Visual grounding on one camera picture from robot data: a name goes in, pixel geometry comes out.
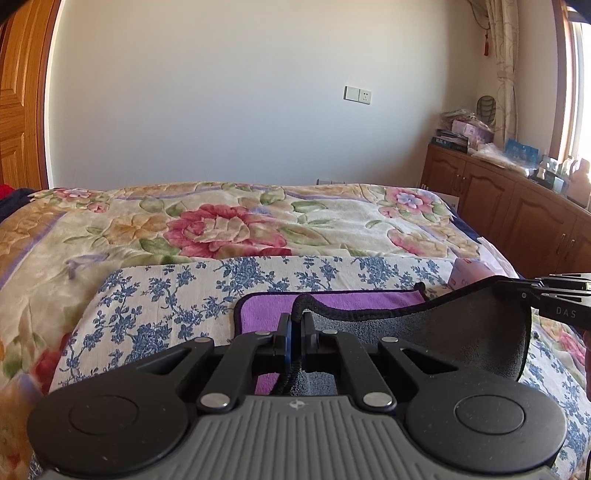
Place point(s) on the white plastic bag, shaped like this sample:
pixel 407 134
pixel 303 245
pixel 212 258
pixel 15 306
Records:
pixel 489 153

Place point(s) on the blue floral white sheet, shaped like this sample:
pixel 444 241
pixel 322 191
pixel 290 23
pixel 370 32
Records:
pixel 184 295

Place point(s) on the patterned curtain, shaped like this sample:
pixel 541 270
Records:
pixel 504 69

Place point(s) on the pink box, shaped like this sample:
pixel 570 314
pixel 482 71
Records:
pixel 471 131

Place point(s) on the blue card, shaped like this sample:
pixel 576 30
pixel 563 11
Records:
pixel 521 151

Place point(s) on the dark blue cloth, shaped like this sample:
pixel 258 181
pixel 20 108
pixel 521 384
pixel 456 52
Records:
pixel 14 205

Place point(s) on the wooden door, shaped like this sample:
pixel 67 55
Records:
pixel 18 92

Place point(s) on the black box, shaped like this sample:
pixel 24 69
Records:
pixel 450 142

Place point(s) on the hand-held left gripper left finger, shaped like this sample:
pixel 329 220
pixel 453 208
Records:
pixel 286 344

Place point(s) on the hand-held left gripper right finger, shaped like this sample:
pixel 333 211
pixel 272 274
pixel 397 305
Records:
pixel 308 345

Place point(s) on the wooden cabinet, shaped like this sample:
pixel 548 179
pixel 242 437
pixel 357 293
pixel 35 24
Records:
pixel 508 207

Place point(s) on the brown bottle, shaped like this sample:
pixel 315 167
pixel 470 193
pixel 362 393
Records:
pixel 582 182

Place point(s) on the purple and grey towel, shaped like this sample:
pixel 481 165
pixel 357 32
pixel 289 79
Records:
pixel 461 332

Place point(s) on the floral blanket bed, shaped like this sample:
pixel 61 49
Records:
pixel 221 226

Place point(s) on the white wall socket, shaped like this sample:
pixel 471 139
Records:
pixel 358 94

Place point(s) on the red tassel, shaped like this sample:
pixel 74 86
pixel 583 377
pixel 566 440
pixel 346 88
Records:
pixel 485 44

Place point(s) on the red cloth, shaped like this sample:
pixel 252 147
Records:
pixel 5 190

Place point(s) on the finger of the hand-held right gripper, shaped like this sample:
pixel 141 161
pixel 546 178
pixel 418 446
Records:
pixel 561 311
pixel 565 281

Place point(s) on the wooden window frame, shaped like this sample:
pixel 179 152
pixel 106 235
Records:
pixel 564 92

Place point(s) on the group of small bottles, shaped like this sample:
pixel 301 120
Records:
pixel 551 173

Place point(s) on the woven hand fan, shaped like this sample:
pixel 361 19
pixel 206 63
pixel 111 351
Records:
pixel 485 110

